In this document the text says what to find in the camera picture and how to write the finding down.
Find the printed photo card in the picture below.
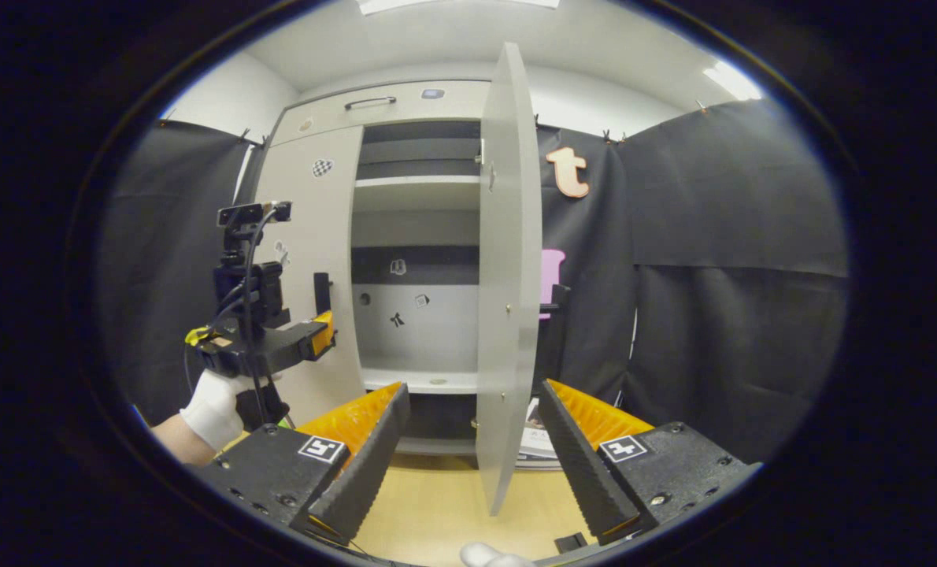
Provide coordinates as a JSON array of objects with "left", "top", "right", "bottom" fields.
[{"left": 518, "top": 398, "right": 562, "bottom": 461}]

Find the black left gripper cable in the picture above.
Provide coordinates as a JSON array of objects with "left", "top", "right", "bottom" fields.
[{"left": 240, "top": 206, "right": 296, "bottom": 430}]

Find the black backdrop cloth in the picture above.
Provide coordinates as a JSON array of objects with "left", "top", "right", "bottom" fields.
[{"left": 94, "top": 98, "right": 851, "bottom": 465}]

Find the grey shoe cabinet door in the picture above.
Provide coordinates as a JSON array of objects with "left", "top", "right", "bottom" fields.
[
  {"left": 475, "top": 43, "right": 545, "bottom": 517},
  {"left": 254, "top": 126, "right": 367, "bottom": 430}
]

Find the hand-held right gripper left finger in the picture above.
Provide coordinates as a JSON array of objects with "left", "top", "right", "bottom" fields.
[{"left": 201, "top": 383, "right": 411, "bottom": 546}]

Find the large ceiling light panel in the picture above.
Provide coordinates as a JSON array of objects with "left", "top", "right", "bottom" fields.
[{"left": 358, "top": 0, "right": 560, "bottom": 15}]

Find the white cabinet shelf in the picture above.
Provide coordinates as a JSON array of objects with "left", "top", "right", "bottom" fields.
[
  {"left": 361, "top": 366, "right": 479, "bottom": 395},
  {"left": 354, "top": 175, "right": 481, "bottom": 212}
]

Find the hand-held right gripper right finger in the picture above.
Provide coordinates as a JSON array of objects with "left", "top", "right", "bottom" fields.
[{"left": 538, "top": 379, "right": 762, "bottom": 546}]

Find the narrow ceiling light panel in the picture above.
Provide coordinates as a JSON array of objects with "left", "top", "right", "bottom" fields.
[{"left": 702, "top": 61, "right": 762, "bottom": 102}]

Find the grey double-door shoe cabinet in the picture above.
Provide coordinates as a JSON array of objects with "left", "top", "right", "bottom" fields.
[{"left": 252, "top": 79, "right": 491, "bottom": 459}]

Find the grey cabinet drawer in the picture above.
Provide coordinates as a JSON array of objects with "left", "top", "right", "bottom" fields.
[{"left": 283, "top": 80, "right": 491, "bottom": 146}]

